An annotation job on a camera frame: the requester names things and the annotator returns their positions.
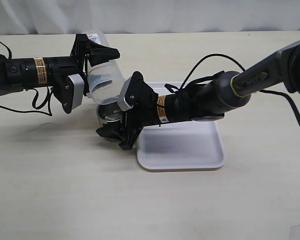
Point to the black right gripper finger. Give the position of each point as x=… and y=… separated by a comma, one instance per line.
x=111, y=131

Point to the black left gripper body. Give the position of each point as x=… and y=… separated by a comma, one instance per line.
x=62, y=66

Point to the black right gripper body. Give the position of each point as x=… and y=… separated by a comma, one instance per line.
x=144, y=111

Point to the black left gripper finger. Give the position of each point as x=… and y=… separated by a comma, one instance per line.
x=100, y=54

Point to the stainless steel cup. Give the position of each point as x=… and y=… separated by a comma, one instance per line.
x=109, y=114

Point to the clear plastic measuring cup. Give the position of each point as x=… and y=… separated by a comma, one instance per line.
x=105, y=82

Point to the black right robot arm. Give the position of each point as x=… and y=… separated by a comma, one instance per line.
x=203, y=99

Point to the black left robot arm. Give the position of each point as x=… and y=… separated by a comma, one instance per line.
x=19, y=74

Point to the white rectangular plastic tray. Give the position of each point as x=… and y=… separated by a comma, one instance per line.
x=183, y=146

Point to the white backdrop curtain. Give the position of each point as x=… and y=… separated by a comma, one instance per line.
x=24, y=17

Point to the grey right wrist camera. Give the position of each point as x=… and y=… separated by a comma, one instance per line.
x=122, y=100

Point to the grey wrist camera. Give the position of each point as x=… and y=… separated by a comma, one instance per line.
x=74, y=91
x=122, y=100

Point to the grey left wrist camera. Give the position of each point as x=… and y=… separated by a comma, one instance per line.
x=74, y=91

